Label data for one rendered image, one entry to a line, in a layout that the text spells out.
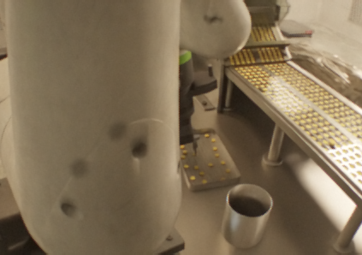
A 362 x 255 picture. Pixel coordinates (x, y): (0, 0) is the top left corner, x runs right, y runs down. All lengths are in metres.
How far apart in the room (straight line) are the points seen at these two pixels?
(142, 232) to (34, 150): 0.08
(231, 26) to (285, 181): 0.41
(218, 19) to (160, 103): 0.28
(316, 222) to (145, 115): 0.55
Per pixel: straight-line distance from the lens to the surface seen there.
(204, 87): 0.62
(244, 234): 0.55
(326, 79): 0.90
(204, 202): 0.65
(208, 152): 0.77
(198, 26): 0.43
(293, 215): 0.66
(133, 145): 0.16
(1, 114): 0.30
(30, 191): 0.20
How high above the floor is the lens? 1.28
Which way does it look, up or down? 34 degrees down
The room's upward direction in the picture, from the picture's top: 1 degrees clockwise
